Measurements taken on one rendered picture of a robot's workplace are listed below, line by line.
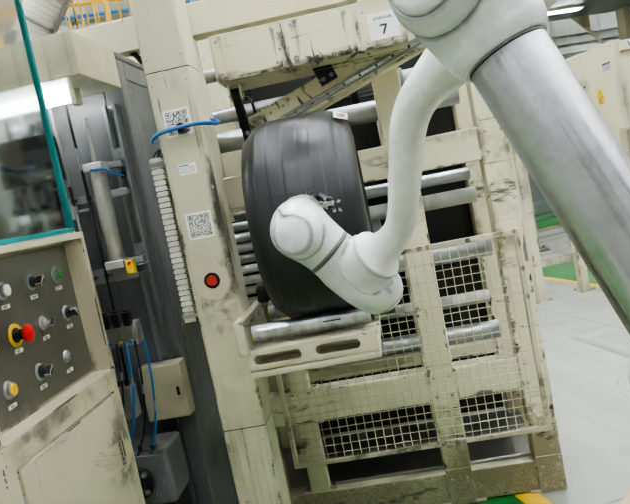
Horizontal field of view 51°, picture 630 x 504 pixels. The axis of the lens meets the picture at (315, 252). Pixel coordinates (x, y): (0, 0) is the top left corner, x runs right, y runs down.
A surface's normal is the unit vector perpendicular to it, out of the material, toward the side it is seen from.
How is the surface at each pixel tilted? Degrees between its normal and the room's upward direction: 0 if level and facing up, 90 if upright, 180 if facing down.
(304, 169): 64
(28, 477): 90
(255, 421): 90
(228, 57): 90
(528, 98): 85
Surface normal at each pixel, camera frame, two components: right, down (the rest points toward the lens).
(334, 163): 0.10, -0.37
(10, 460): 0.98, -0.18
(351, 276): -0.29, 0.38
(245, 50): -0.09, 0.11
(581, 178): -0.46, 0.10
